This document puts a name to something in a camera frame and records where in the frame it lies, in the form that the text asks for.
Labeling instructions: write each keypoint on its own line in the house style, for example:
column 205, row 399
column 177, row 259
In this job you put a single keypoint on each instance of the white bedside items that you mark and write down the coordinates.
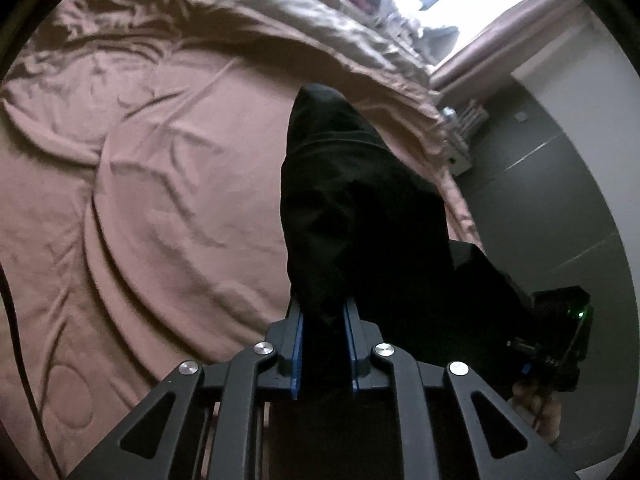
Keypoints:
column 462, row 135

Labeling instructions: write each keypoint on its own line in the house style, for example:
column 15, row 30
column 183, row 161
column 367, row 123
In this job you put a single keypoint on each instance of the pink curtain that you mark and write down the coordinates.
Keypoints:
column 495, row 35

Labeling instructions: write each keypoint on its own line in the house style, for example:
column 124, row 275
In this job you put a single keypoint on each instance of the black garment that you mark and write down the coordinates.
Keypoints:
column 360, row 210

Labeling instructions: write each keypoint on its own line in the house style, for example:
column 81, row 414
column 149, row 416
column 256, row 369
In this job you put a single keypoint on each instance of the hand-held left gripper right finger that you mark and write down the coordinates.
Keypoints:
column 353, row 355

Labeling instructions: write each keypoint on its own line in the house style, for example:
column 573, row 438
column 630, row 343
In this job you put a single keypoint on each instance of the person's right hand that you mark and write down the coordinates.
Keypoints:
column 542, row 410

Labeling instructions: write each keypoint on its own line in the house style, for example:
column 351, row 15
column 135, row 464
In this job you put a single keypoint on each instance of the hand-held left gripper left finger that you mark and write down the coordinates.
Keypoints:
column 298, row 355

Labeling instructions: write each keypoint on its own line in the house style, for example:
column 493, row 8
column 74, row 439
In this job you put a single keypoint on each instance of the pink bed sheet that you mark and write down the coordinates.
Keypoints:
column 165, row 185

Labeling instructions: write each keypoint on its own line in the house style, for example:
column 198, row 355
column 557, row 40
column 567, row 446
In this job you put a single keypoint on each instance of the beige quilt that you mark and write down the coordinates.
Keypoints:
column 280, row 5

